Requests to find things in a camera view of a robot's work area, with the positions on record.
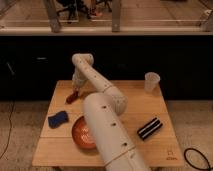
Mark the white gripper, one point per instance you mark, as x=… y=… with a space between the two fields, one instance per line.
x=78 y=81

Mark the red pepper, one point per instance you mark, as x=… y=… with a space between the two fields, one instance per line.
x=71 y=98

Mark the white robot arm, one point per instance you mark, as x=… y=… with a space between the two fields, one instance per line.
x=101 y=111

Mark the orange ceramic bowl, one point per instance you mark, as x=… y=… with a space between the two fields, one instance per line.
x=81 y=135

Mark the blue sponge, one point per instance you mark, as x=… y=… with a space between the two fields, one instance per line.
x=57 y=119

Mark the wooden table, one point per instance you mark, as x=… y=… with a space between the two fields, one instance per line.
x=56 y=147

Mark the clear plastic cup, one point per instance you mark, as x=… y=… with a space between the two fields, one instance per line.
x=151 y=81

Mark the black office chair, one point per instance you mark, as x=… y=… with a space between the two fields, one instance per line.
x=73 y=7

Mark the black white striped block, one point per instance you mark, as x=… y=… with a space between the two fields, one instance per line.
x=149 y=128

